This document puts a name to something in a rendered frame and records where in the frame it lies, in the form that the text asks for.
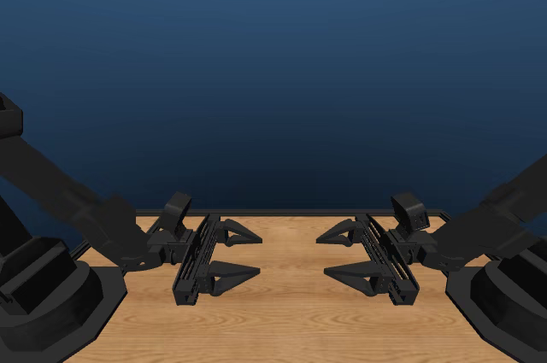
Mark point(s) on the black table frame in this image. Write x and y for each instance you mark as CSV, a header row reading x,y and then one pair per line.
x,y
299,212

